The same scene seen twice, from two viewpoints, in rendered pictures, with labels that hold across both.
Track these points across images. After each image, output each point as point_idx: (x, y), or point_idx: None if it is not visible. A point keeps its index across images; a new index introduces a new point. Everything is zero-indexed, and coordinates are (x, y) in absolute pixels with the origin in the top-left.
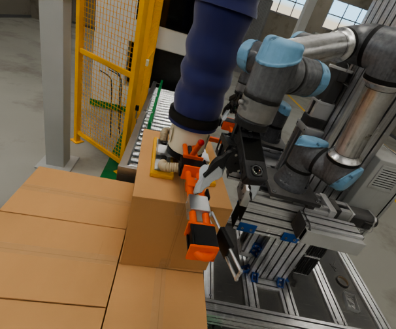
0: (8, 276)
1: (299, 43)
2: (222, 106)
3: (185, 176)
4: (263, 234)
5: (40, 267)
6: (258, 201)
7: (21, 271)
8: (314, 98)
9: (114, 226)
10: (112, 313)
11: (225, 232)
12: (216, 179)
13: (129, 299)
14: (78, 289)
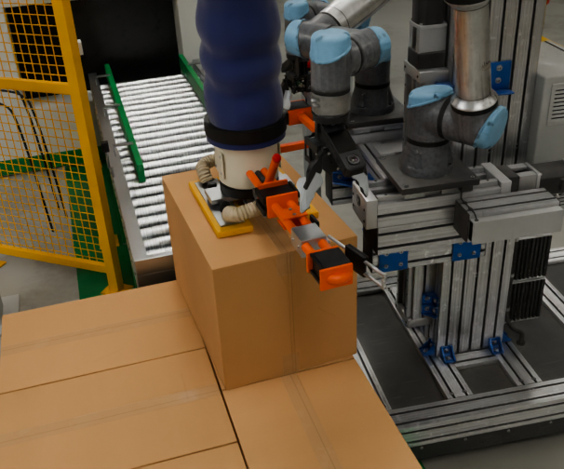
0: (83, 456)
1: (342, 34)
2: (282, 95)
3: (273, 213)
4: (423, 262)
5: (116, 433)
6: (390, 211)
7: (96, 446)
8: (413, 23)
9: (184, 349)
10: (249, 443)
11: (353, 247)
12: (318, 186)
13: (264, 422)
14: (187, 436)
